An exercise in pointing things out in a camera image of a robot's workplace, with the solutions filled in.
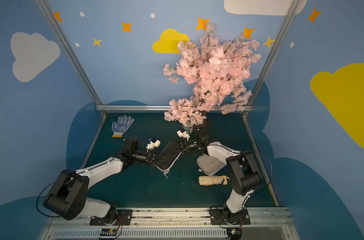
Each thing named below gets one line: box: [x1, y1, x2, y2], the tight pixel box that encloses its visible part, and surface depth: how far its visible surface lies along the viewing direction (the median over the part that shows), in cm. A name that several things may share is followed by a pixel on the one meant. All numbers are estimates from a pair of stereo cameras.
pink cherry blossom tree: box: [163, 22, 261, 125], surface depth 77 cm
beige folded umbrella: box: [198, 175, 230, 186], surface depth 86 cm
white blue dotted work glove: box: [111, 115, 135, 138], surface depth 116 cm
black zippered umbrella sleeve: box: [155, 140, 182, 179], surface depth 77 cm
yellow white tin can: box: [182, 120, 195, 135], surface depth 106 cm
